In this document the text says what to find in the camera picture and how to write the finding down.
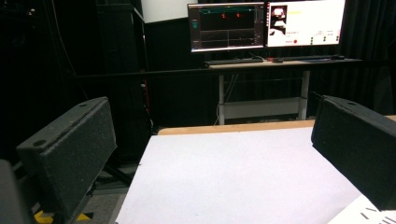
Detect white-legged standing desk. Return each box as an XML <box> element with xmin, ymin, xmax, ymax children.
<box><xmin>205</xmin><ymin>57</ymin><xmax>363</xmax><ymax>126</ymax></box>

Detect dark-screen computer monitor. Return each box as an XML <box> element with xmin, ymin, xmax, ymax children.
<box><xmin>187</xmin><ymin>2</ymin><xmax>265</xmax><ymax>54</ymax></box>

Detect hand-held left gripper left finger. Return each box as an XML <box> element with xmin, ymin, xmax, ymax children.
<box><xmin>16</xmin><ymin>96</ymin><xmax>118</xmax><ymax>222</ymax></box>

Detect black curtain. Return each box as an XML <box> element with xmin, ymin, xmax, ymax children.
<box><xmin>337</xmin><ymin>0</ymin><xmax>396</xmax><ymax>116</ymax></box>

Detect hanging desk cables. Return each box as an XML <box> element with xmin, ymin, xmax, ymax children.
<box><xmin>213</xmin><ymin>74</ymin><xmax>239</xmax><ymax>126</ymax></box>

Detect white-screen computer monitor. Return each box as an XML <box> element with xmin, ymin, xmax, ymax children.
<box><xmin>266</xmin><ymin>0</ymin><xmax>347</xmax><ymax>49</ymax></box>

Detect white printed paper sheet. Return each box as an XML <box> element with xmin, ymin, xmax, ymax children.
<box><xmin>326</xmin><ymin>194</ymin><xmax>396</xmax><ymax>224</ymax></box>

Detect white table mat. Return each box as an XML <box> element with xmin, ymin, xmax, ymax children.
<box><xmin>115</xmin><ymin>126</ymin><xmax>363</xmax><ymax>224</ymax></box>

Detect black keyboard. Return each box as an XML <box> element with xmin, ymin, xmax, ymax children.
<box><xmin>272</xmin><ymin>54</ymin><xmax>334</xmax><ymax>63</ymax></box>
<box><xmin>204</xmin><ymin>57</ymin><xmax>265</xmax><ymax>66</ymax></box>

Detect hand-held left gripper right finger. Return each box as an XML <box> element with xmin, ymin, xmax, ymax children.
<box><xmin>311</xmin><ymin>94</ymin><xmax>396</xmax><ymax>212</ymax></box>

